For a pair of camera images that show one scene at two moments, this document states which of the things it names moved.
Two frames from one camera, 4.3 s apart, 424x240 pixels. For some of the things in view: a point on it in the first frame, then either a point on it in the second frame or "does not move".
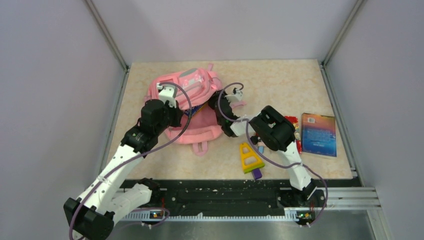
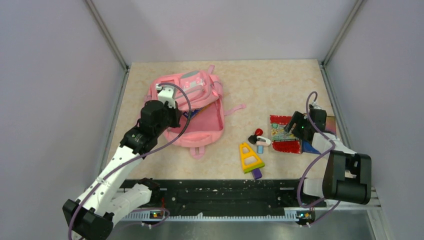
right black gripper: x=213 y=99 → x=297 y=118
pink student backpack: x=193 y=87 does not move
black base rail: x=230 y=196 does not move
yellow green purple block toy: x=251 y=161 does not move
